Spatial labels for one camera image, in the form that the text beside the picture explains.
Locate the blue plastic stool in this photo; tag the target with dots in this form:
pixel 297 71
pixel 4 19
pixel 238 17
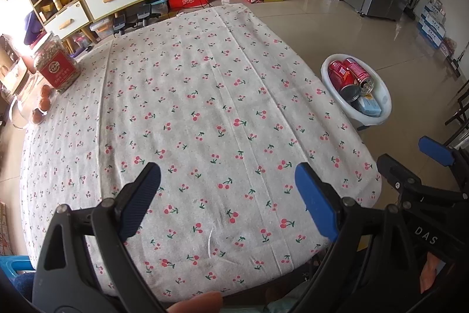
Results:
pixel 14 265

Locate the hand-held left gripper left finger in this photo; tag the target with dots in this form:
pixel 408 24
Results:
pixel 141 203

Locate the purple cloth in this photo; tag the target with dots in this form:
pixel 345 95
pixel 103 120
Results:
pixel 33 27

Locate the brown egg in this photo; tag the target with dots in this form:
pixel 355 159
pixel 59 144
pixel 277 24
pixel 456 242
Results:
pixel 36 116
pixel 45 91
pixel 44 103

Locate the white plastic bin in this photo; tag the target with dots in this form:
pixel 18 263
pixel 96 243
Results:
pixel 383 93

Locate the red drink can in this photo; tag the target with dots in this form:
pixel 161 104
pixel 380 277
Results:
pixel 339 73
pixel 361 76

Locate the dark tin can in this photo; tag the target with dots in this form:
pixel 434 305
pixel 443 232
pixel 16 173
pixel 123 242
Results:
pixel 350 93

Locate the cherry print tablecloth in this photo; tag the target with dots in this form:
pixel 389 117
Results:
pixel 205 107

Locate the clear glass bowl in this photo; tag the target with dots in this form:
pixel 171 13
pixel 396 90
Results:
pixel 22 104

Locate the person's left hand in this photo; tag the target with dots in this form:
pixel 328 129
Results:
pixel 198 302

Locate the stack of blue white cartons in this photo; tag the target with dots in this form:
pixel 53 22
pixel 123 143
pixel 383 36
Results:
pixel 432 23

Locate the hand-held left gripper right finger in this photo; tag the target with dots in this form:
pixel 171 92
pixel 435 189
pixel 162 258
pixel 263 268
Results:
pixel 317 203

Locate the dark wooden chair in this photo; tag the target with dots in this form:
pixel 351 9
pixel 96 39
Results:
pixel 458 115

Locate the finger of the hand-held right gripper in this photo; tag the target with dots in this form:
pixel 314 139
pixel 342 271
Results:
pixel 397 173
pixel 436 151

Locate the clear jar red label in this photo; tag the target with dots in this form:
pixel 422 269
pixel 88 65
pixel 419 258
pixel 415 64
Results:
pixel 56 65

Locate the blue box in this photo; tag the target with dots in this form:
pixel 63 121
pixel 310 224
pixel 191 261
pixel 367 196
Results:
pixel 368 106

